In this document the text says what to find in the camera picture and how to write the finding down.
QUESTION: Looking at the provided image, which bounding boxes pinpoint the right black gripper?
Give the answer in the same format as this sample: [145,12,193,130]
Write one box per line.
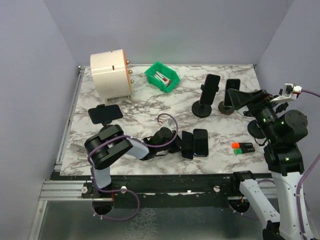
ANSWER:
[228,87,280,142]

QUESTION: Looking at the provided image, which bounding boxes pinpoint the silver phone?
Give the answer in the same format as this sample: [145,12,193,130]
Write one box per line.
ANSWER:
[181,130,194,160]

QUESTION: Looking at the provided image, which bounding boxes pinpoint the dark phone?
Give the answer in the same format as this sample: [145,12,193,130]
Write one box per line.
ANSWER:
[223,78,241,107]

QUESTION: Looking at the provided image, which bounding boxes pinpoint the black phone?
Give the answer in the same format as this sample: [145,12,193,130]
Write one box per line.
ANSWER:
[193,128,209,157]

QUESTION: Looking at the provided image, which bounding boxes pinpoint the purple phone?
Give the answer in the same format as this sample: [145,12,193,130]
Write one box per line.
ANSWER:
[199,74,221,105]

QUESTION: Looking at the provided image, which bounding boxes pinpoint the black round base phone stand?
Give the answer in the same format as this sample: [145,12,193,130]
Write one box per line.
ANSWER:
[191,84,213,118]

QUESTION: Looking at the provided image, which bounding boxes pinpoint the black tripod phone stand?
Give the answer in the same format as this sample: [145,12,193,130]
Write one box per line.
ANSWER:
[247,102,289,139]

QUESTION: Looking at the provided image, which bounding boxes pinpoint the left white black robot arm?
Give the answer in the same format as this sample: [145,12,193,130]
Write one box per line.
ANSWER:
[84,124,183,198]

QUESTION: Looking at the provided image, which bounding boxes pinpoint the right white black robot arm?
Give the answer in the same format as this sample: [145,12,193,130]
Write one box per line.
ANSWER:
[227,83,315,240]

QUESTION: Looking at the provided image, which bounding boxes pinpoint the left black phone stand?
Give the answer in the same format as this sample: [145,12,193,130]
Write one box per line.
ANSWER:
[100,121,112,132]

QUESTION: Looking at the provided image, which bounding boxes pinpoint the phone on left stand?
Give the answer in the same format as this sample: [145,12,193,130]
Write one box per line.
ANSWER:
[88,104,123,125]

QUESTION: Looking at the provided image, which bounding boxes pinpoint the orange cap marker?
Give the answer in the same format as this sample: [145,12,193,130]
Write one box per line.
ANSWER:
[231,142,253,149]

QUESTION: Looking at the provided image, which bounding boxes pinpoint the green cap marker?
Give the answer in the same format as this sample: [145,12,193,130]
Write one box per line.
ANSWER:
[233,147,256,155]

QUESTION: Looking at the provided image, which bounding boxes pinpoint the green plastic bin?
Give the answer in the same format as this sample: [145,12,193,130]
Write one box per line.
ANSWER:
[144,61,180,93]

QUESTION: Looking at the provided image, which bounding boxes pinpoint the white markers in bin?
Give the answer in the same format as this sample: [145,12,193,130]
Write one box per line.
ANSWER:
[153,71,173,87]

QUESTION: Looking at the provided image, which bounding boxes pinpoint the cream cylindrical drum device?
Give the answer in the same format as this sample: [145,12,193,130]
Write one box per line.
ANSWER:
[90,49,133,101]

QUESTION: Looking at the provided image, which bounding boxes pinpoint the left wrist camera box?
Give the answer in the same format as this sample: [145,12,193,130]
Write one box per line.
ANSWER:
[161,119,175,129]

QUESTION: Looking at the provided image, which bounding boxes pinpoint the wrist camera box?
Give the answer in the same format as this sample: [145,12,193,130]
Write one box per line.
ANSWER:
[161,119,175,129]
[271,83,302,104]

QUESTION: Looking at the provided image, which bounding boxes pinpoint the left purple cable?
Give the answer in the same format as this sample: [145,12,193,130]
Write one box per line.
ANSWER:
[86,113,180,222]

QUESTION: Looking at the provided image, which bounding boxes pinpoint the purple cable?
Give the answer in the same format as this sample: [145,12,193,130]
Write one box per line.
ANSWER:
[86,113,180,222]
[228,88,320,240]

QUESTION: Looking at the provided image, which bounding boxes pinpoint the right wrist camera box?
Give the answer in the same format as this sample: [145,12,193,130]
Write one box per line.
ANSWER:
[271,83,302,104]

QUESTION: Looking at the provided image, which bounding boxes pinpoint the black front mounting rail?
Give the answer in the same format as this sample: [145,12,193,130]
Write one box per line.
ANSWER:
[81,174,248,209]

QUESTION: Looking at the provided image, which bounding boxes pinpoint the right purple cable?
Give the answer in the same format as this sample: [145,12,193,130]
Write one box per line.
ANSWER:
[228,88,320,240]

